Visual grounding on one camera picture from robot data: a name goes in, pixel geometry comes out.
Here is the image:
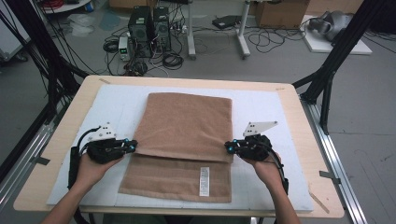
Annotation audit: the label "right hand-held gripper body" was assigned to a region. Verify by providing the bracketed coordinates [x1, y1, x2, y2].
[238, 120, 278, 162]

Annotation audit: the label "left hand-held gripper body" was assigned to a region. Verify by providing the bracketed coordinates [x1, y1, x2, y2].
[86, 121, 126, 165]

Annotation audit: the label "tan towel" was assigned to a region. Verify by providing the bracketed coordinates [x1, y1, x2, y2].
[118, 91, 234, 204]

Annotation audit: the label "person's left hand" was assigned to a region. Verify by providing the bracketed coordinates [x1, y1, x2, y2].
[74, 153, 124, 191]

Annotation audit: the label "person's right hand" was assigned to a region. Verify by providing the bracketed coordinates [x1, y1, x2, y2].
[242, 151, 283, 192]

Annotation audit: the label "white foam mat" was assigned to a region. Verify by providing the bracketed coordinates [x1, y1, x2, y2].
[46, 84, 315, 213]

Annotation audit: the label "wooden table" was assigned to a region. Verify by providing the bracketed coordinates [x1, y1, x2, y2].
[12, 74, 346, 219]

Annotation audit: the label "wooden stick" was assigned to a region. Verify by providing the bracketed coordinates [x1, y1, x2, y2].
[308, 189, 331, 215]

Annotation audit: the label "white power supply unit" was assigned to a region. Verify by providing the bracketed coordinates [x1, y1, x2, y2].
[118, 36, 131, 62]

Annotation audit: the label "large black computer tower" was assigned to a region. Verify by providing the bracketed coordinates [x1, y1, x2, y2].
[128, 6, 154, 59]

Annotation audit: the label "slim black computer tower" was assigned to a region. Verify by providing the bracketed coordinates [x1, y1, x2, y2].
[152, 7, 172, 52]

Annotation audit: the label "white floor board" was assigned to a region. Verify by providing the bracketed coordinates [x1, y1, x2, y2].
[300, 14, 374, 56]

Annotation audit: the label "flat black device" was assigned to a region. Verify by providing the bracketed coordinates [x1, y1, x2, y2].
[212, 14, 243, 31]

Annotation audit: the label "clear plastic sheet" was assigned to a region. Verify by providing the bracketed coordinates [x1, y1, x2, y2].
[66, 13, 96, 37]

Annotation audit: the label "large cardboard box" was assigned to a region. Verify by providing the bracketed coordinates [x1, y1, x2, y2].
[255, 0, 311, 30]

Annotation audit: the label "flat cardboard box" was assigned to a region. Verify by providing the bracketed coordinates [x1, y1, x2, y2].
[108, 0, 157, 10]

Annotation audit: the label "round white table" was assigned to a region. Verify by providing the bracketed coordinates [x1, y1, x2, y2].
[38, 0, 93, 15]

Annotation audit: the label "grey robot shell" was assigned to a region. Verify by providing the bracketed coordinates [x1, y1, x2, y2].
[307, 10, 355, 43]

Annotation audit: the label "white cabinet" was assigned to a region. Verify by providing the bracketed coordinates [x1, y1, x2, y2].
[0, 8, 32, 62]

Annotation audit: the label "right hand-held gripper black cable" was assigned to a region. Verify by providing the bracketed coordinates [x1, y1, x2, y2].
[264, 145, 290, 196]

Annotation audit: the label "grey metal bracket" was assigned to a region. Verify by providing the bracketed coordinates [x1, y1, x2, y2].
[318, 170, 342, 185]
[30, 155, 51, 166]

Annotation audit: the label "tangled cable bundle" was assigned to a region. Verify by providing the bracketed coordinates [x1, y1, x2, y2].
[123, 60, 149, 77]

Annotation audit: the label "aluminium rail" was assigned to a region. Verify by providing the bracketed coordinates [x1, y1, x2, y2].
[0, 122, 56, 213]
[300, 96, 370, 224]

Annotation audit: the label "small coiled black cable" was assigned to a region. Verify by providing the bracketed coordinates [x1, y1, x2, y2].
[102, 38, 120, 53]

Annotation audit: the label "loose black floor cables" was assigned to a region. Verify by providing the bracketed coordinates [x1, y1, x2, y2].
[247, 26, 308, 54]

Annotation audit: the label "white desk frame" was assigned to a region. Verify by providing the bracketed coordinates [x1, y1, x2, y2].
[186, 0, 252, 61]

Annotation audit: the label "black frame with cables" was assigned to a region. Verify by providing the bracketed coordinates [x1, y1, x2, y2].
[0, 0, 90, 126]

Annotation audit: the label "black frame strut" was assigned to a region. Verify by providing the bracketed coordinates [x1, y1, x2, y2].
[291, 0, 390, 135]

